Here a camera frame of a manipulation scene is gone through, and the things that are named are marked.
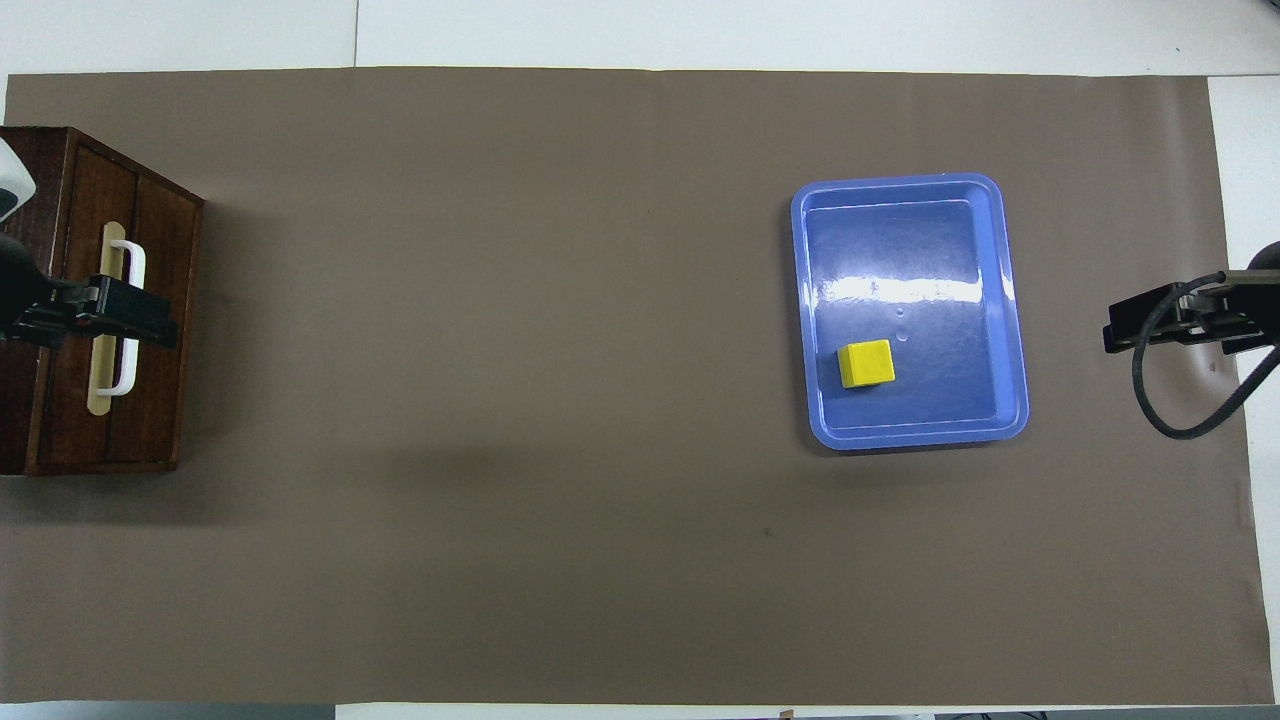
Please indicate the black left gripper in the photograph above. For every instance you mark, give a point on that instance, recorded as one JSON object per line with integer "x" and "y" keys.
{"x": 25, "y": 285}

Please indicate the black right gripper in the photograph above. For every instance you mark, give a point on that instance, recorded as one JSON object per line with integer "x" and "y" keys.
{"x": 1240, "y": 305}

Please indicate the yellow cube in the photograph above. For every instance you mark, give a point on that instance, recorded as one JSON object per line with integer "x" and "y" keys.
{"x": 866, "y": 364}

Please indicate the dark wooden cabinet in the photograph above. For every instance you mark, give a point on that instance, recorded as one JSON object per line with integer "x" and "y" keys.
{"x": 35, "y": 420}

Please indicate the blue plastic tray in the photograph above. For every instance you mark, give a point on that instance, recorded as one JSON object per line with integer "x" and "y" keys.
{"x": 900, "y": 280}

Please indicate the brown table mat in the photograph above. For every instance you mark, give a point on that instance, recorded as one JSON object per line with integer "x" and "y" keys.
{"x": 500, "y": 450}

